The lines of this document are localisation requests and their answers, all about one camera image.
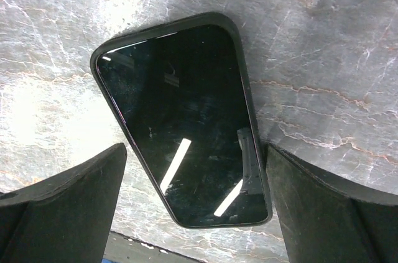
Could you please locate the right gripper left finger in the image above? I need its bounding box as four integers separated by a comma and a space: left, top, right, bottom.
1, 143, 127, 262

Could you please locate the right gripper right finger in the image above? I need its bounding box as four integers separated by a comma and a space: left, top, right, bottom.
266, 144, 397, 262

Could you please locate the black smartphone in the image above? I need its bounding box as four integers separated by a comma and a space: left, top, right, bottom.
90, 12, 272, 229

